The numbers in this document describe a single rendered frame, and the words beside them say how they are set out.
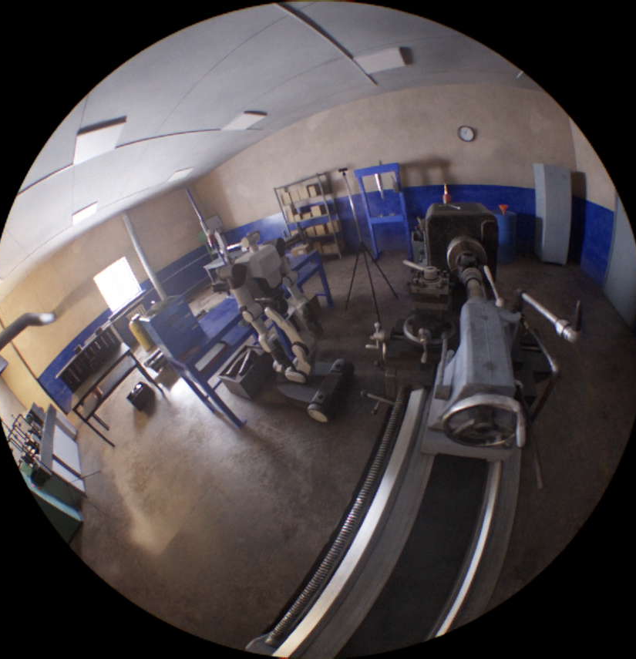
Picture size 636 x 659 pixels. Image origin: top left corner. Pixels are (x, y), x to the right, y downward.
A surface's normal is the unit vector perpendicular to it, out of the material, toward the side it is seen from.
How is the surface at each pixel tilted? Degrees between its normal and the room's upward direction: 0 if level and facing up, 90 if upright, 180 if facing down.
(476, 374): 0
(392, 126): 90
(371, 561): 0
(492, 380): 0
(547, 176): 90
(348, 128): 90
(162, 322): 90
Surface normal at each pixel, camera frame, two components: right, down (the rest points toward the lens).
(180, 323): 0.85, 0.07
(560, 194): -0.46, 0.61
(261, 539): -0.27, -0.79
